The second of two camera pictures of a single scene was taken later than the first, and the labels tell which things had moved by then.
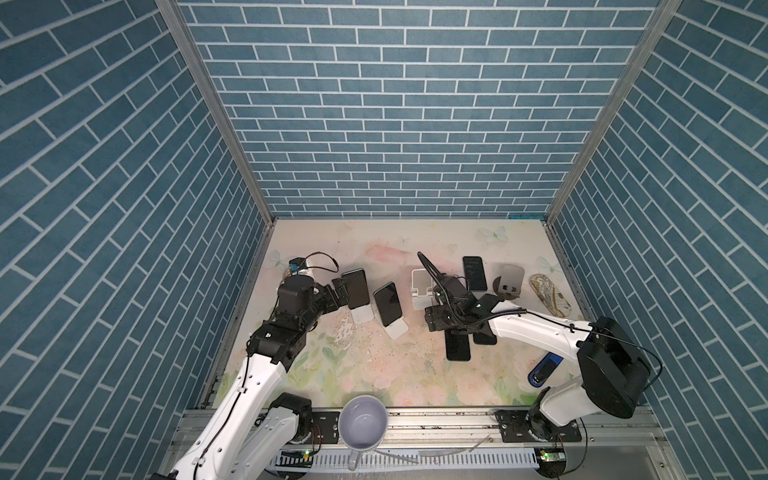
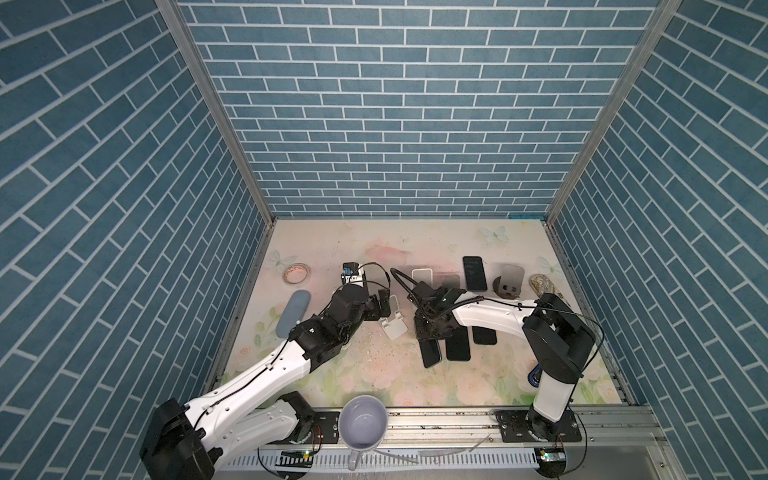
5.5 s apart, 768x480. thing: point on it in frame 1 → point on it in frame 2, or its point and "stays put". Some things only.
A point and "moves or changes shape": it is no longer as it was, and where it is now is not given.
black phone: x=457 y=345 stays put
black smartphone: x=355 y=282 moves or changes shape
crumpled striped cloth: x=556 y=302 stays put
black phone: x=475 y=276 stays put
